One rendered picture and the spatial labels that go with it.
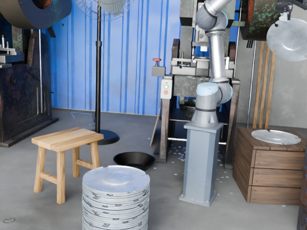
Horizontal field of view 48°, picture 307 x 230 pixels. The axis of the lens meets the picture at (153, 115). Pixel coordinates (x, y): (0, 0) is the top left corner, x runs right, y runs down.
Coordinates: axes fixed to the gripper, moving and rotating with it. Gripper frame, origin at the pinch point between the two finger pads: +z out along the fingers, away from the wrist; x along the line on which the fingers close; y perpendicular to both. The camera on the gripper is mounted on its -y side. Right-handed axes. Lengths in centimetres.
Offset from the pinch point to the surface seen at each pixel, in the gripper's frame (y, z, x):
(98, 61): 148, 54, -3
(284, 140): -6, 51, 46
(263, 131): 8, 60, 37
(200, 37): 62, 37, -21
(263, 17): 18.2, 20.5, -25.2
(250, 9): 36, 52, -69
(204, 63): 56, 46, -4
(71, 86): 233, 136, -30
